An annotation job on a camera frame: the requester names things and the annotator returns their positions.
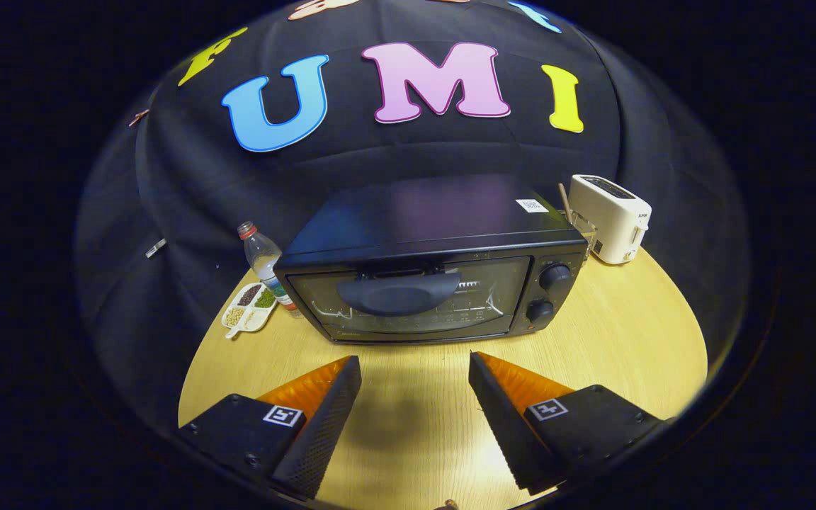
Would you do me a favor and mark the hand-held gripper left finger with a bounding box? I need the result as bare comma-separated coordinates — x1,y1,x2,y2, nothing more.
178,355,363,500

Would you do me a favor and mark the white bread toaster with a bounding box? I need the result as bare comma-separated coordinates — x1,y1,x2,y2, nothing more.
568,174,653,266

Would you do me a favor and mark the black toaster oven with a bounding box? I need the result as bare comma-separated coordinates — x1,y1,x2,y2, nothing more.
273,174,589,346

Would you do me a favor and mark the clear plastic water bottle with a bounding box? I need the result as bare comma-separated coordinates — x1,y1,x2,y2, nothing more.
237,221,300,316

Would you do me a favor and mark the white divided bean dish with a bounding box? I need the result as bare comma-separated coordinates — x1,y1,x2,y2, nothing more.
221,282,279,340

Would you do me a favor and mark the metal wire basket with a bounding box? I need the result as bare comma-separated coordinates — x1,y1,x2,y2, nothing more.
565,208,600,259

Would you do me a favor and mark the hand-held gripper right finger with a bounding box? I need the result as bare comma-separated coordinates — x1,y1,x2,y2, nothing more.
468,351,666,497

